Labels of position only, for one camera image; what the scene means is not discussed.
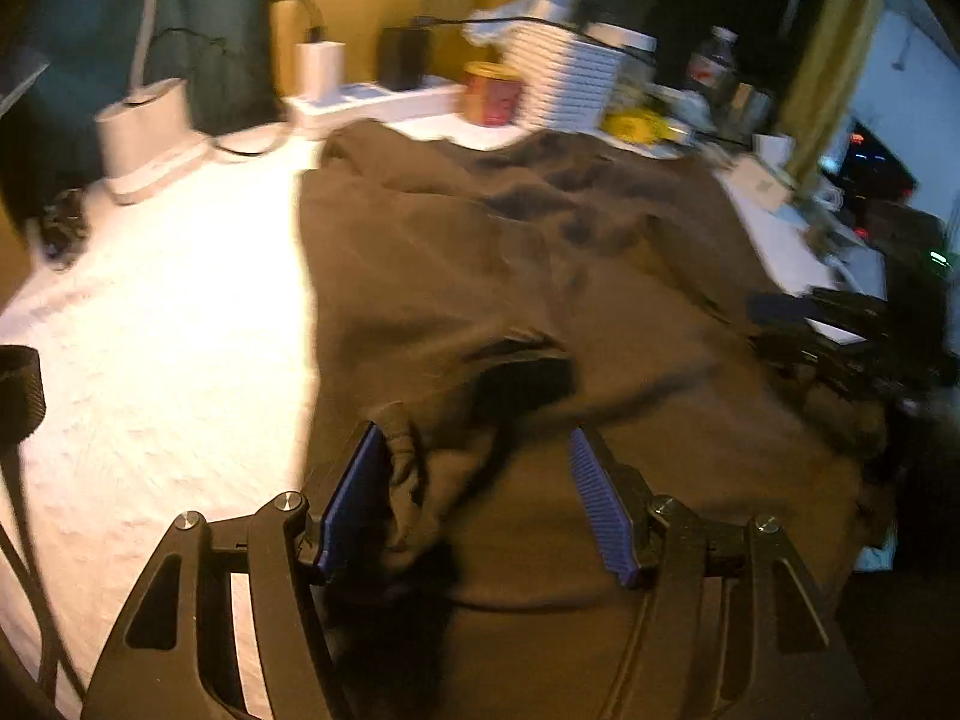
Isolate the clear water bottle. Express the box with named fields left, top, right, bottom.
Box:
left=686, top=26, right=743, bottom=102

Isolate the glass jar with white lid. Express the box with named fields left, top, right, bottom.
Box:
left=585, top=21, right=659, bottom=91

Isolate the white desk lamp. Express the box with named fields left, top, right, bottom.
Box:
left=96, top=0, right=207, bottom=205

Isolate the black lamp cable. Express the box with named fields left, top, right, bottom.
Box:
left=142, top=26, right=227, bottom=102

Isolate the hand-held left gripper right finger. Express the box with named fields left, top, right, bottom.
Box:
left=568, top=424, right=871, bottom=720

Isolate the black charger plug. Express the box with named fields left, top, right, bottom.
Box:
left=379, top=26, right=433, bottom=89

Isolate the yellow plush toy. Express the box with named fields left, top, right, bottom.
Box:
left=604, top=109, right=676, bottom=148

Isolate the black charger cable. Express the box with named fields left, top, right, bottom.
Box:
left=412, top=13, right=653, bottom=55

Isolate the olive curtain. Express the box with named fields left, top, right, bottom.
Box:
left=776, top=0, right=890, bottom=188

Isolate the crumpled white tissue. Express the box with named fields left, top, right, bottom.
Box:
left=463, top=7, right=541, bottom=46

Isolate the black textured cylinder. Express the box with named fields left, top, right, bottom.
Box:
left=0, top=345, right=47, bottom=458

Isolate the metal cup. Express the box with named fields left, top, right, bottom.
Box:
left=731, top=82, right=773, bottom=132

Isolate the black tangled cable bundle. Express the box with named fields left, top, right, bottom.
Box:
left=37, top=187, right=95, bottom=271

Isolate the white power strip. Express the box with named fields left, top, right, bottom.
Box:
left=285, top=82, right=466, bottom=133

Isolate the white charger plug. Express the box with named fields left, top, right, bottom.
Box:
left=294, top=41, right=346, bottom=100

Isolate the small white box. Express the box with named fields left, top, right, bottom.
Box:
left=721, top=154, right=792, bottom=212

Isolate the white textured tablecloth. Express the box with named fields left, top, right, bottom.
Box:
left=0, top=86, right=893, bottom=720

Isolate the red tin can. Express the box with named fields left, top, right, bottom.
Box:
left=461, top=61, right=524, bottom=127

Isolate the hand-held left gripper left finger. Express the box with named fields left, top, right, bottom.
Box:
left=81, top=420, right=391, bottom=720

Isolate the dark brown t-shirt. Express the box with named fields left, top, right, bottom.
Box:
left=296, top=120, right=901, bottom=720

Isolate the black braided cable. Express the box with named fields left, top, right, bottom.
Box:
left=0, top=435, right=85, bottom=700

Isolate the computer monitor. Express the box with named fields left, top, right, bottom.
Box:
left=821, top=116, right=920, bottom=205

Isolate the black plug cable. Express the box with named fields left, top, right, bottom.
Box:
left=270, top=0, right=329, bottom=46

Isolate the dark teal curtain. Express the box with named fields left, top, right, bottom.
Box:
left=0, top=0, right=275, bottom=196

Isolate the white slatted basket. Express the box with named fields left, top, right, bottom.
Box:
left=506, top=21, right=631, bottom=132

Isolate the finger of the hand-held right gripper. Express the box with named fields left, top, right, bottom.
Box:
left=756, top=330, right=901, bottom=400
left=750, top=289, right=893, bottom=338

